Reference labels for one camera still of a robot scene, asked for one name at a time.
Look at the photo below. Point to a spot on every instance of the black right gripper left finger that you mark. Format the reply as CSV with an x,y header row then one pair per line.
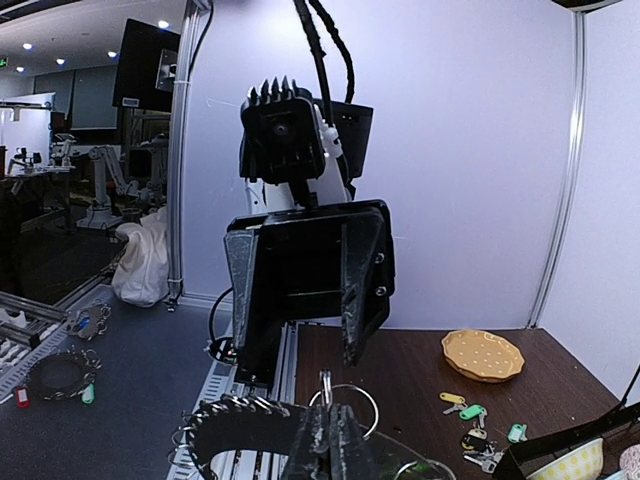
x,y
309,456

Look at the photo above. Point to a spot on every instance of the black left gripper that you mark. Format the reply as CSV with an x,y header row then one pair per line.
x,y
331,261

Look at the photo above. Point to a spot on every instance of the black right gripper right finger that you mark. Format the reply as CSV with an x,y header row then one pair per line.
x,y
349,455

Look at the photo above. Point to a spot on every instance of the large grey red keyring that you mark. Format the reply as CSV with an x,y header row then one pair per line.
x,y
393,459

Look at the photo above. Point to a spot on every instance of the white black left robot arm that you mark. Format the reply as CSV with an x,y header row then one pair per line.
x,y
350,140

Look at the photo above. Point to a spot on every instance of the yellow green tag keys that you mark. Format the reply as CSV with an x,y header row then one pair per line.
x,y
457,404

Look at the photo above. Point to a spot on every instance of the spare black keyring on floor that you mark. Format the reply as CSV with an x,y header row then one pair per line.
x,y
62,375

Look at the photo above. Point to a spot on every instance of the black head key bunch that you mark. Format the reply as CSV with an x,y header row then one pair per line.
x,y
481,451

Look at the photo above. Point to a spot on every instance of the yellow dotted plate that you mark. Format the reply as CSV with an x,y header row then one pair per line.
x,y
482,356

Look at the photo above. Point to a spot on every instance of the white cloth bag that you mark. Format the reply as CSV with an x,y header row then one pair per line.
x,y
141,275

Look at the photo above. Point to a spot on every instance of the blue yellow patterned bowl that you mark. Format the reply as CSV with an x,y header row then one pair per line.
x,y
584,463

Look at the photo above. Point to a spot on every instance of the pink patterned bowl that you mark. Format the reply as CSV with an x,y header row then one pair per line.
x,y
629,462

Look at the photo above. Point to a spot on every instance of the black wire dish rack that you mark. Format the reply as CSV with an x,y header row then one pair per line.
x,y
621,415

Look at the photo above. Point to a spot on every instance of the black wall monitor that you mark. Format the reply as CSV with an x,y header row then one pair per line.
x,y
146,68

